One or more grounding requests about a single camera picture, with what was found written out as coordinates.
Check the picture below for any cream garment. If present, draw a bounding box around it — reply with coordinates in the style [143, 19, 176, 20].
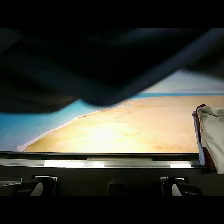
[192, 103, 224, 175]

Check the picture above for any dark blue garment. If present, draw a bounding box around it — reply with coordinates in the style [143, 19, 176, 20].
[0, 27, 224, 115]

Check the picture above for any silver frame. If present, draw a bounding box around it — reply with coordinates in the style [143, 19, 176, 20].
[0, 151, 224, 197]

